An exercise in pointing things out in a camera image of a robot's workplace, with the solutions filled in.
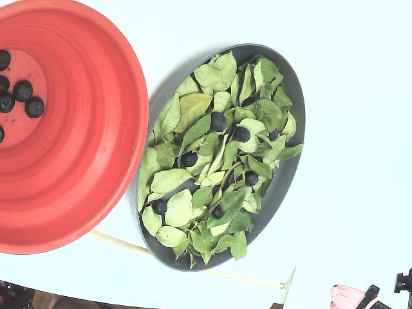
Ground pink padded gripper finger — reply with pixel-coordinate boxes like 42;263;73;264
330;284;391;309

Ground dark grey round bowl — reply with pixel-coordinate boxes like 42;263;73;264
128;43;306;273

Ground heap of green leaves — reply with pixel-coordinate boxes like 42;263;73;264
137;50;305;270

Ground red ribbed plastic cup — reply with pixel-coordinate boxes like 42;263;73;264
0;0;151;256

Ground pale green leaf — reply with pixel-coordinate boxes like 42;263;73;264
141;205;164;238
150;167;194;195
192;63;228;94
151;91;182;145
230;230;248;261
155;225;189;248
212;50;238;93
137;147;162;212
164;188;194;229
276;143;305;161

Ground dark green long leaf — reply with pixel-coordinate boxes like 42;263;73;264
176;113;212;158

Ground thin pale wooden strip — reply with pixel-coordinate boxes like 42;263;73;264
88;230;287;289

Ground olive yellowish large leaf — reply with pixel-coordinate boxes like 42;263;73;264
173;92;214;134

